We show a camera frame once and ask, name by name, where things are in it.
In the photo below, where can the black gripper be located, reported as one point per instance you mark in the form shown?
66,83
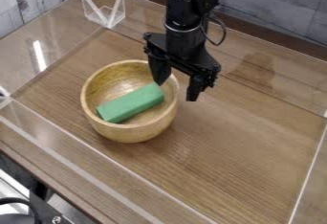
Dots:
182,51

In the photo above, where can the green rectangular block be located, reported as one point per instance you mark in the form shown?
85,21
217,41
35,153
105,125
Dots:
133,103

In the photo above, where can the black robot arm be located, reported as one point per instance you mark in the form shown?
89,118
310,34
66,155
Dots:
190,15

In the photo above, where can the wooden bowl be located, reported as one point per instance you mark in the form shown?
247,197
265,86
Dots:
114,81

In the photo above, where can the clear acrylic tray walls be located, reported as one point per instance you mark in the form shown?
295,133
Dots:
242,159

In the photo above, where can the clear acrylic corner bracket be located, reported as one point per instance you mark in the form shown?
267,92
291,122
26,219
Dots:
105,15

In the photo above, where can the black metal table bracket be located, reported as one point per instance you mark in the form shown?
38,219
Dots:
57,211

